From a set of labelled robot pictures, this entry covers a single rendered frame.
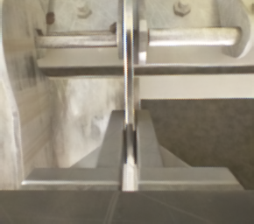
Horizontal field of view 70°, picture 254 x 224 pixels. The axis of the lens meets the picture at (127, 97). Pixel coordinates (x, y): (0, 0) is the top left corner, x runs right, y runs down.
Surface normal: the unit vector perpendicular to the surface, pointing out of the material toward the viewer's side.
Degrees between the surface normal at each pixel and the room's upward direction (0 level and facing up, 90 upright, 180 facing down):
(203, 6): 29
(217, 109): 20
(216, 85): 0
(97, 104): 15
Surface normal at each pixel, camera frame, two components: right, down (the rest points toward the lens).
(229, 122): -0.03, -0.24
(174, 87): -0.02, 0.27
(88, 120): -0.03, 0.03
